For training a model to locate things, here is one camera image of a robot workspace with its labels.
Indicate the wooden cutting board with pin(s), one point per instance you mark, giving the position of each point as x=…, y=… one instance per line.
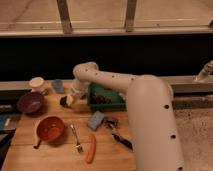
x=62, y=154

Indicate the white cup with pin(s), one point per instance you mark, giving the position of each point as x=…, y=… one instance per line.
x=37, y=84

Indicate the metal fork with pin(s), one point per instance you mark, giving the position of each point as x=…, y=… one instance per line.
x=78, y=145

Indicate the blue sponge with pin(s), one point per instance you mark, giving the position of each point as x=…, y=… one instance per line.
x=96, y=120

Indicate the blue plastic cup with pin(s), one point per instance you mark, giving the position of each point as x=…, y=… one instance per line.
x=57, y=85

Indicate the orange bowl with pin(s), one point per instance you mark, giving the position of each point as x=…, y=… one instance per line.
x=50, y=129

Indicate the green plastic tray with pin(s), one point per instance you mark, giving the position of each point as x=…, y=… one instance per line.
x=117, y=101

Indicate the purple bowl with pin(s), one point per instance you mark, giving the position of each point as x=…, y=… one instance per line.
x=30, y=102

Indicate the brown pine cone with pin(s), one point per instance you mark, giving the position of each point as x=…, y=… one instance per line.
x=100, y=99

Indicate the metal binder clip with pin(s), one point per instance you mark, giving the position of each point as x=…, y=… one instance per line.
x=111, y=122

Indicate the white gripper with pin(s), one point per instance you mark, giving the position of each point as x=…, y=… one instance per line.
x=78, y=90

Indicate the black eraser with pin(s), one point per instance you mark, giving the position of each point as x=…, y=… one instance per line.
x=63, y=101

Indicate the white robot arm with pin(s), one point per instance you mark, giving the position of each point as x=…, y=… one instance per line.
x=155, y=139

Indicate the orange carrot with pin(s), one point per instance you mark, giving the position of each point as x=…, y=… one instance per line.
x=92, y=149

